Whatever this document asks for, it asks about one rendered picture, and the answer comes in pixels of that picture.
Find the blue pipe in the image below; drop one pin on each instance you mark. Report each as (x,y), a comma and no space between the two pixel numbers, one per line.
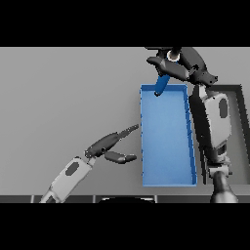
(162,82)

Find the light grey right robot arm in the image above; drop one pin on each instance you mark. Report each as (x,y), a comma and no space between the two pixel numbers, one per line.
(213,130)

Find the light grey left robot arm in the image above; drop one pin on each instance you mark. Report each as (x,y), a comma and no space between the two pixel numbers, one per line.
(70,177)

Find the dark grey bin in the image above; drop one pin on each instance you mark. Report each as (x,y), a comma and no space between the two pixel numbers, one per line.
(239,130)

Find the blue bin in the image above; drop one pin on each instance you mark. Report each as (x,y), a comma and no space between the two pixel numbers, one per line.
(167,136)

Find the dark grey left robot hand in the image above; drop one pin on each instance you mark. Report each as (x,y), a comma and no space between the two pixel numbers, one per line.
(105,143)

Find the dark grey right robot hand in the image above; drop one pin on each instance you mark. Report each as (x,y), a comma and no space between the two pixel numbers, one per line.
(190,66)

